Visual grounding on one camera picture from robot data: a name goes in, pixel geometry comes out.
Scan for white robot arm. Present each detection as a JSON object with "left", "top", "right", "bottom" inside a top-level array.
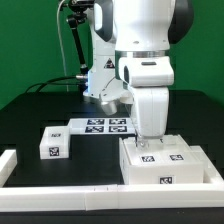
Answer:
[{"left": 68, "top": 0, "right": 194, "bottom": 148}]

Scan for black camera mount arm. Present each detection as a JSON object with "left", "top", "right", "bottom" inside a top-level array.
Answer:
[{"left": 56, "top": 0, "right": 92, "bottom": 80}]

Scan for black cables on table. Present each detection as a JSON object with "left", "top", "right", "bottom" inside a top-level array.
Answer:
[{"left": 25, "top": 75, "right": 88, "bottom": 94}]

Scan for white block with marker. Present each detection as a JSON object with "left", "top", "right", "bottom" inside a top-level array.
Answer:
[{"left": 39, "top": 126, "right": 70, "bottom": 159}]

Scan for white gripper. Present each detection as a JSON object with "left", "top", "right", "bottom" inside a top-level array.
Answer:
[{"left": 130, "top": 87, "right": 169, "bottom": 149}]

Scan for grey hanging cable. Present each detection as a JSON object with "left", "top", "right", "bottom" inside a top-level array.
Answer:
[{"left": 55, "top": 1, "right": 70, "bottom": 93}]

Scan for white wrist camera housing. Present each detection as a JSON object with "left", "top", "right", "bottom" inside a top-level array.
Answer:
[{"left": 99, "top": 88, "right": 133, "bottom": 115}]

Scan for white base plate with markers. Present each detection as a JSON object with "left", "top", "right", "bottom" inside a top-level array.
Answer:
[{"left": 68, "top": 118, "right": 135, "bottom": 135}]

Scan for white U-shaped border frame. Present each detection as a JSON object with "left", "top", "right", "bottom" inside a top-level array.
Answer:
[{"left": 0, "top": 149, "right": 224, "bottom": 212}]

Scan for white cabinet body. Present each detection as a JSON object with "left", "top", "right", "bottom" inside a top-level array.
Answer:
[{"left": 119, "top": 139, "right": 204, "bottom": 185}]

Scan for white door panel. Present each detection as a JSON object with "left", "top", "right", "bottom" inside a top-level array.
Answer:
[
  {"left": 161, "top": 135, "right": 197, "bottom": 163},
  {"left": 124, "top": 137, "right": 164, "bottom": 166}
]

